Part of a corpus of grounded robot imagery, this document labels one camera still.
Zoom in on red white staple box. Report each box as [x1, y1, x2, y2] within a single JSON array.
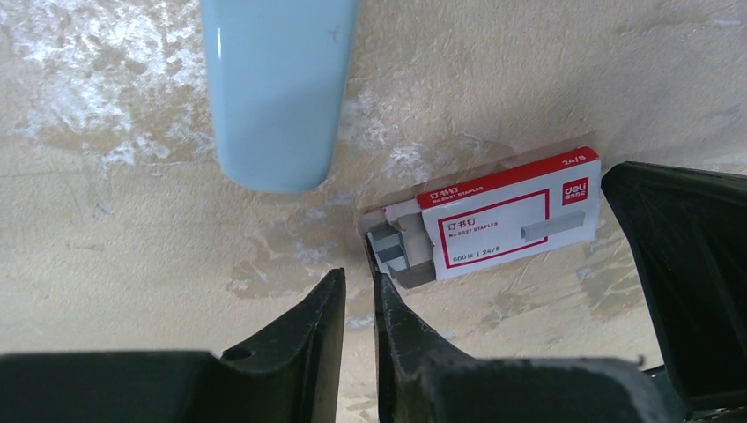
[[359, 146, 602, 288]]

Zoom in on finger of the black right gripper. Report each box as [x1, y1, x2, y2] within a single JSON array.
[[601, 161, 746, 410]]

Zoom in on grey staple strip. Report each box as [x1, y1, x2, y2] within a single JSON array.
[[366, 223, 409, 278]]

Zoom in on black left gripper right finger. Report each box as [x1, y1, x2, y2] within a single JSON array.
[[373, 273, 670, 422]]

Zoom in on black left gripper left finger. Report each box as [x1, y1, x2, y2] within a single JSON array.
[[1, 269, 345, 422]]

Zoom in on light blue stapler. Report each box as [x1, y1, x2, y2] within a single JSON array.
[[200, 0, 359, 193]]

